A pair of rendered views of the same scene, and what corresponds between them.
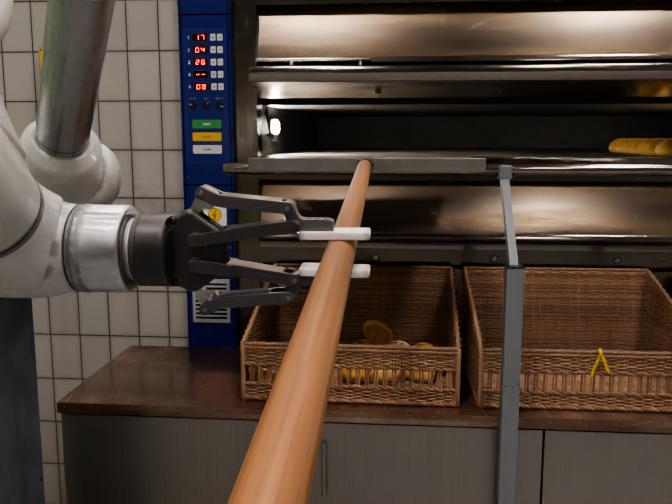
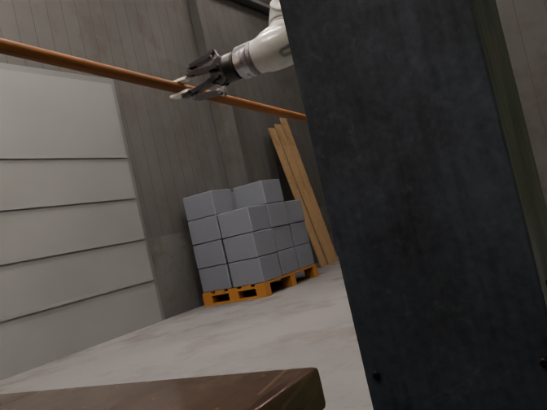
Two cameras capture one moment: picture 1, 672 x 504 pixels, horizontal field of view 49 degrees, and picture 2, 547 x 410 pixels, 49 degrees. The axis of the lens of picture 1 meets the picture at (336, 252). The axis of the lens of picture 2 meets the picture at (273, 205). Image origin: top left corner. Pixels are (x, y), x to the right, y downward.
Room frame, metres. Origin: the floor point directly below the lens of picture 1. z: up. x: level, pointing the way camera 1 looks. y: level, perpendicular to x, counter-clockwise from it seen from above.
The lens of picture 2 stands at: (2.17, 0.88, 0.68)
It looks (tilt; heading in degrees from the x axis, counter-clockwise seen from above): 2 degrees up; 205
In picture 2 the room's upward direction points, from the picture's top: 13 degrees counter-clockwise
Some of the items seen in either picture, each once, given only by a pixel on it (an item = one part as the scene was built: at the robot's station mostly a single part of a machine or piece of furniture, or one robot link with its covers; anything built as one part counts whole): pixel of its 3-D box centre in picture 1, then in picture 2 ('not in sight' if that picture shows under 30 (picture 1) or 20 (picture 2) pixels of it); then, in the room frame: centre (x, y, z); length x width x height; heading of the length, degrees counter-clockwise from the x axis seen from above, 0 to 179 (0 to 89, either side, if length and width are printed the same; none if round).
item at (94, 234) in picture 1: (110, 248); (247, 60); (0.75, 0.23, 1.13); 0.09 x 0.06 x 0.09; 176
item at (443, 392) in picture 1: (356, 326); not in sight; (2.01, -0.06, 0.72); 0.56 x 0.49 x 0.28; 84
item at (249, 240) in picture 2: not in sight; (252, 238); (-4.27, -2.53, 0.64); 1.29 x 0.86 x 1.28; 175
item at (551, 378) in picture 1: (571, 331); not in sight; (1.96, -0.64, 0.72); 0.56 x 0.49 x 0.28; 86
